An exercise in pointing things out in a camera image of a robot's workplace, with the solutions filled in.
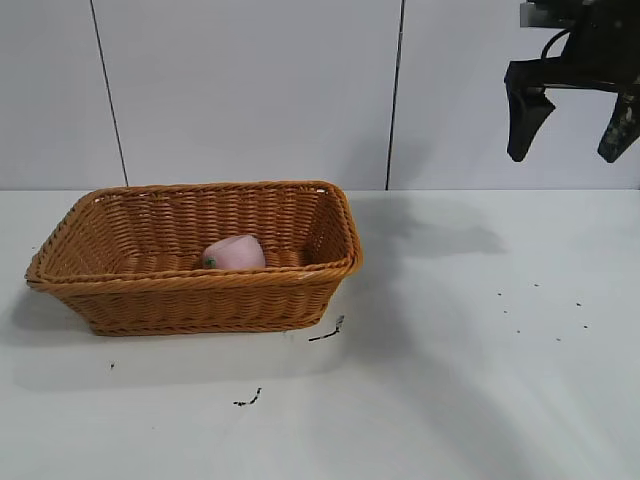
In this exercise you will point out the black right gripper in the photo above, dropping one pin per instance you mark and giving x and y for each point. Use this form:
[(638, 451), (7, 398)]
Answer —
[(595, 55)]

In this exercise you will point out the pink peach with green stem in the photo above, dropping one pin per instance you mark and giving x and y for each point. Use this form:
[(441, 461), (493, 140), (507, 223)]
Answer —
[(237, 254)]

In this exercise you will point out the brown woven wicker basket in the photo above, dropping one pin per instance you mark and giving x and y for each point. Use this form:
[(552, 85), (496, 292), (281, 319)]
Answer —
[(200, 300)]

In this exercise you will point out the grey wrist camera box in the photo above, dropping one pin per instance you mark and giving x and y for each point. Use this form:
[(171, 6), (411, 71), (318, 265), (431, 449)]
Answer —
[(555, 14)]

